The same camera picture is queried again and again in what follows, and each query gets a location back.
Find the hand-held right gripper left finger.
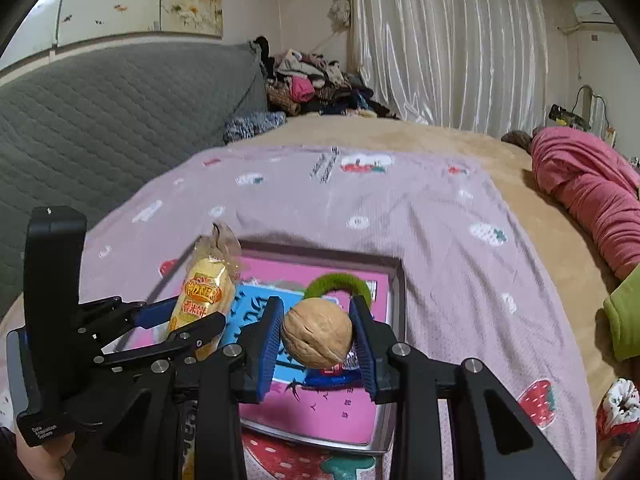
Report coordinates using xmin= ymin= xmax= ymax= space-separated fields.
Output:
xmin=90 ymin=296 xmax=286 ymax=480

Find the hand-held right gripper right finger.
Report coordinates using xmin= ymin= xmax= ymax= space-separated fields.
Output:
xmin=348 ymin=295 xmax=576 ymax=480

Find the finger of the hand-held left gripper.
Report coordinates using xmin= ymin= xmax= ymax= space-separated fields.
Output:
xmin=92 ymin=312 xmax=227 ymax=367
xmin=75 ymin=296 xmax=177 ymax=336

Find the blue cookie packet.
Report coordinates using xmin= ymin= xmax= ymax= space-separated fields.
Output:
xmin=302 ymin=350 xmax=366 ymax=391

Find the walnut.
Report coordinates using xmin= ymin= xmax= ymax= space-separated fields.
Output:
xmin=281 ymin=297 xmax=354 ymax=370

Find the shallow tray with pink bottom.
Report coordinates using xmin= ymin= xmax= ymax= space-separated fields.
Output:
xmin=117 ymin=240 xmax=406 ymax=456

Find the person's left hand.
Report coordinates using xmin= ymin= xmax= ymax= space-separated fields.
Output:
xmin=12 ymin=427 xmax=78 ymax=480

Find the green fuzzy hair scrunchie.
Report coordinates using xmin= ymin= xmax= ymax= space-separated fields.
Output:
xmin=302 ymin=272 xmax=373 ymax=307

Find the purple strawberry printed blanket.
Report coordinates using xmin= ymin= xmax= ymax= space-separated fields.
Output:
xmin=0 ymin=145 xmax=601 ymax=480

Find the grey quilted sofa cover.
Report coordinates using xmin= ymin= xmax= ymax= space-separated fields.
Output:
xmin=0 ymin=42 xmax=268 ymax=318

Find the blue patterned cloth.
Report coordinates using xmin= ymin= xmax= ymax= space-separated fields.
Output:
xmin=222 ymin=111 xmax=287 ymax=143

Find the red and white cloth pouch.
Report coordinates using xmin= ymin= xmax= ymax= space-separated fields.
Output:
xmin=595 ymin=379 xmax=640 ymax=467

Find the dark brown cloth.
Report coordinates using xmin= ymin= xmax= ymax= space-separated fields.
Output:
xmin=501 ymin=130 xmax=536 ymax=153

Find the green fleece blanket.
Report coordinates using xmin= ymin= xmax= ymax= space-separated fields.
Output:
xmin=602 ymin=280 xmax=640 ymax=363

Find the pile of clothes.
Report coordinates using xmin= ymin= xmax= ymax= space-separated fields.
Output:
xmin=250 ymin=36 xmax=401 ymax=120

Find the pink quilt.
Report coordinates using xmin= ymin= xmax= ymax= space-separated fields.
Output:
xmin=530 ymin=126 xmax=640 ymax=281

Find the cluttered grey desk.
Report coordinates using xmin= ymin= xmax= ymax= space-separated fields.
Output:
xmin=548 ymin=104 xmax=617 ymax=146

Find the white curtain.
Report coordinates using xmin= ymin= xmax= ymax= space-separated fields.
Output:
xmin=325 ymin=0 xmax=548 ymax=136

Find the oval table mirror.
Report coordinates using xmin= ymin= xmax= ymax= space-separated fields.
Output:
xmin=572 ymin=85 xmax=608 ymax=132

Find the white curtain tassel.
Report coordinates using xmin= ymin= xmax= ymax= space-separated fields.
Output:
xmin=327 ymin=0 xmax=352 ymax=27

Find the white air conditioner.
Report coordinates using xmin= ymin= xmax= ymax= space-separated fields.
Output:
xmin=572 ymin=2 xmax=616 ymax=24

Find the floral wall painting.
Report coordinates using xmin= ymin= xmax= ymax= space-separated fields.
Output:
xmin=0 ymin=0 xmax=223 ymax=68

